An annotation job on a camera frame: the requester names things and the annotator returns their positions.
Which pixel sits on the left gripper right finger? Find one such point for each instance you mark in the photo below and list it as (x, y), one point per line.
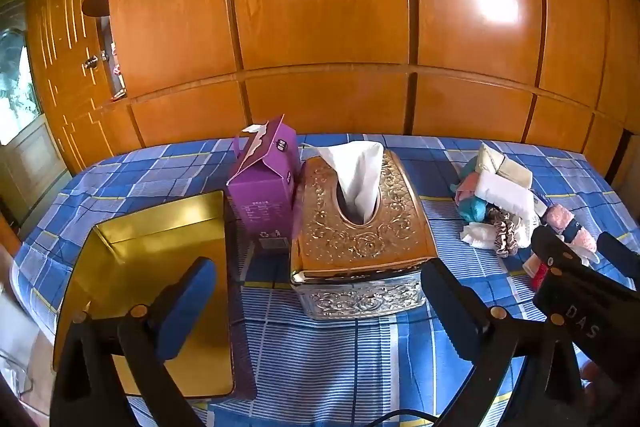
(548, 391)

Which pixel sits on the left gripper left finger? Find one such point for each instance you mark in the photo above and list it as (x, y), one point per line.
(87, 389)

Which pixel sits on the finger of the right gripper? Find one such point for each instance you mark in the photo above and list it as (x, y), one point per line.
(624, 259)
(557, 256)

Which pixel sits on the pink dishcloth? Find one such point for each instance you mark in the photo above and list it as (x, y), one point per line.
(565, 225)

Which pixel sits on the white cloth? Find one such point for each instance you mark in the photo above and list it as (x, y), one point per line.
(479, 235)

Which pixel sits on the beige fluffy cloth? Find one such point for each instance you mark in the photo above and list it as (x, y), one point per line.
(491, 160)

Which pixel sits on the red christmas stocking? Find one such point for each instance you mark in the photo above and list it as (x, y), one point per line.
(536, 269)

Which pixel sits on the leopard satin scrunchie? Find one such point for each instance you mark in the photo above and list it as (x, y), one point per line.
(506, 231)

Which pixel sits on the teal plush bear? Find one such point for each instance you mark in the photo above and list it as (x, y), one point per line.
(470, 207)

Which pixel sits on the gold metal tin tray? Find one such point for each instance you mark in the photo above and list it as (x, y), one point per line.
(129, 260)

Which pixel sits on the blue plaid tablecloth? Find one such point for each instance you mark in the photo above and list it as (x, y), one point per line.
(308, 373)

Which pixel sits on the ornate gold tissue box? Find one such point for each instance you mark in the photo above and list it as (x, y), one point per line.
(341, 270)

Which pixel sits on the glass panel door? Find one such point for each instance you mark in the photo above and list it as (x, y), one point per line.
(32, 167)

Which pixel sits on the purple carton box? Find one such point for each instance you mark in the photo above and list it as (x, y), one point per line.
(262, 183)

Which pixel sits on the white tissue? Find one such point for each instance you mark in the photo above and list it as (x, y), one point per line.
(358, 166)

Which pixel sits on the wooden wardrobe panels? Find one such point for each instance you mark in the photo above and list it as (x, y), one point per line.
(562, 73)

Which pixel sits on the wooden door with handle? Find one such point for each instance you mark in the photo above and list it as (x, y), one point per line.
(73, 85)

